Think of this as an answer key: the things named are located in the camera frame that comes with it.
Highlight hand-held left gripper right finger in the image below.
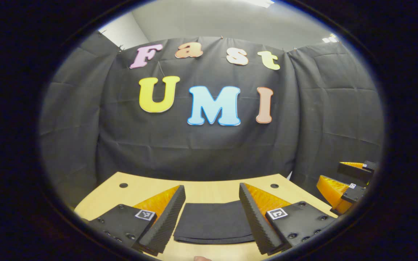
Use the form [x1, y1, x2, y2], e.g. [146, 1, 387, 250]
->
[239, 182, 338, 255]

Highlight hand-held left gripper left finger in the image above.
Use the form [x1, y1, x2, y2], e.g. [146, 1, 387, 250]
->
[87, 185, 187, 255]

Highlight dark grey jeans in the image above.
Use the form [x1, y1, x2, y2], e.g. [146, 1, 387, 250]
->
[173, 200, 256, 245]

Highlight black backdrop cloth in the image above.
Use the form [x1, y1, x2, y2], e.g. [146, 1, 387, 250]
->
[38, 31, 385, 209]

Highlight ceiling light panel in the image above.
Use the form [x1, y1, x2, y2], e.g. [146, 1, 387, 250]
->
[243, 0, 275, 8]

